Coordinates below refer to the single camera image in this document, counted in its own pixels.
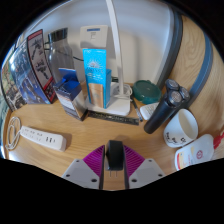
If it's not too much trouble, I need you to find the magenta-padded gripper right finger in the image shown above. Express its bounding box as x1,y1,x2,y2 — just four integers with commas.
123,145,166,190

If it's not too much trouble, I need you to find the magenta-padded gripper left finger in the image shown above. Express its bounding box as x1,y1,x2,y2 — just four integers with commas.
61,144,108,190

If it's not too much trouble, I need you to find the black charger block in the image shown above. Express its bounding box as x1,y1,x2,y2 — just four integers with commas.
105,139,126,181

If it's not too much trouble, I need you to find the white power strip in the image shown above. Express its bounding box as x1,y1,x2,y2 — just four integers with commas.
19,125,68,153

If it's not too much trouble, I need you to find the white bottle with red cap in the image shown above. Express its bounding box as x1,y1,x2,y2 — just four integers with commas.
174,129,224,172

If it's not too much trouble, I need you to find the white cup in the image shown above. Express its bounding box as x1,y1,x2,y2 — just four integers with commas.
162,108,200,149

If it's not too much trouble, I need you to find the small white flat device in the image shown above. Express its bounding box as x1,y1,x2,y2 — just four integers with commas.
139,102,161,121

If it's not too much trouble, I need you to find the black ruler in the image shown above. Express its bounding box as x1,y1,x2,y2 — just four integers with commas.
86,110,141,126

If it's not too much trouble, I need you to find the dark pen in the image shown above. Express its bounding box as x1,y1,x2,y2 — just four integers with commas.
131,96,144,123

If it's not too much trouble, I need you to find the black electric shaver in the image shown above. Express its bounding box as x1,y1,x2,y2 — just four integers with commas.
143,78,191,135

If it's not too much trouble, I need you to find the small blue and silver box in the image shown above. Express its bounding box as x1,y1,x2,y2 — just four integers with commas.
52,67,89,122

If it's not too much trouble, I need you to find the green round container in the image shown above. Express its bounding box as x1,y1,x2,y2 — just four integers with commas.
131,79,163,105

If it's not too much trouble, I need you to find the light blue sunscreen box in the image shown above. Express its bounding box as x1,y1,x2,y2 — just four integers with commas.
82,47,113,110

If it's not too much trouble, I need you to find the blue robot model box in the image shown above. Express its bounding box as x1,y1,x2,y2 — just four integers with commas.
7,28,57,105

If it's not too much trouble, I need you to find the green figure toy box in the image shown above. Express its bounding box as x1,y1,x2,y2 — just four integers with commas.
0,59,18,113

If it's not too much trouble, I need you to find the white coiled cable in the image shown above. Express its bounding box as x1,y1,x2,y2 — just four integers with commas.
4,116,23,151

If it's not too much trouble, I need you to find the dark metal desk frame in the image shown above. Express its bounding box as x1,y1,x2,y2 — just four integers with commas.
155,6,215,109

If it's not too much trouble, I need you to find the white wall-mounted box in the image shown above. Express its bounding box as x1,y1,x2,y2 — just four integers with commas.
79,24,110,52

